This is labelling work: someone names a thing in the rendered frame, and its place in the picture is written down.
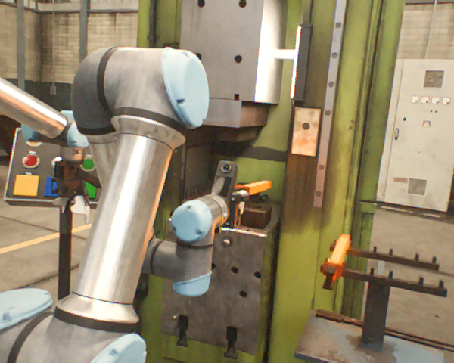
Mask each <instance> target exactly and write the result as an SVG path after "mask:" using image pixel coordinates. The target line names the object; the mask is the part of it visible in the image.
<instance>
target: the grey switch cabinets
mask: <svg viewBox="0 0 454 363"><path fill-rule="evenodd" d="M453 173H454V60H441V59H431V60H410V59H396V67H395V73H394V79H393V91H392V97H390V108H389V115H388V121H387V132H386V138H385V145H384V151H383V154H382V156H381V168H380V174H379V180H378V191H377V196H378V203H377V205H376V207H381V208H387V209H391V210H396V211H401V212H406V213H415V214H421V215H425V216H434V217H439V218H444V219H445V217H446V211H447V207H448V202H449V194H450V188H452V179H453Z"/></svg>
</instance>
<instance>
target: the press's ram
mask: <svg viewBox="0 0 454 363"><path fill-rule="evenodd" d="M288 8H289V7H288V5H287V4H286V2H285V1H284V0H182V16H181V30H180V44H179V50H180V51H190V52H191V53H193V54H194V55H196V56H197V58H198V59H199V60H200V62H201V64H202V66H203V68H204V72H205V74H206V78H207V81H208V86H209V98H212V99H223V100H233V101H252V102H260V103H270V104H279V101H280V92H281V76H282V67H284V59H295V57H296V51H294V50H293V49H291V50H285V43H286V33H287V25H288Z"/></svg>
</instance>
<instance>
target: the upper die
mask: <svg viewBox="0 0 454 363"><path fill-rule="evenodd" d="M268 106H269V103H260V102H252V101H233V100H223V99H212V98H209V107H208V111H207V117H206V119H205V120H204V121H203V122H202V124H204V125H212V126H229V127H237V128H241V127H249V126H262V125H266V117H267V107H268Z"/></svg>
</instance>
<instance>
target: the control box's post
mask: <svg viewBox="0 0 454 363"><path fill-rule="evenodd" d="M72 232H73V213H72V212H71V208H69V211H68V212H65V213H64V214H63V213H62V208H60V211H59V233H60V237H59V256H58V299H63V298H64V297H67V296H69V295H70V257H71V256H72Z"/></svg>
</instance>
